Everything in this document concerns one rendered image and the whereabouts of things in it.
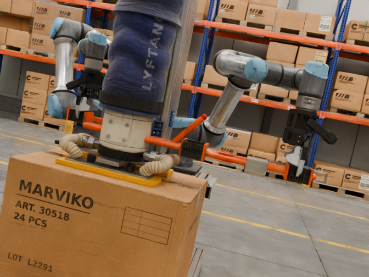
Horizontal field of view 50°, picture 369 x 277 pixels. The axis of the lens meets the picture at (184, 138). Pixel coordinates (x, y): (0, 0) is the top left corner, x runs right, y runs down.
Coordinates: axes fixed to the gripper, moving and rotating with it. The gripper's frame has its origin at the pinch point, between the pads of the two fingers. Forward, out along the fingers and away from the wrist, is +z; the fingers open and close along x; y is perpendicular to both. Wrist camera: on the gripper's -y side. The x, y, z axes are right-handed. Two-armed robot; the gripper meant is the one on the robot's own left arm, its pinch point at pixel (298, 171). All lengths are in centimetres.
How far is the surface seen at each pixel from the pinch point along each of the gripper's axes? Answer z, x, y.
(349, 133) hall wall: 2, -851, -196
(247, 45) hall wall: -156, -847, 83
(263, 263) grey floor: 122, -227, -17
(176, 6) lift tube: -44, 4, 50
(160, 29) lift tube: -36, 7, 53
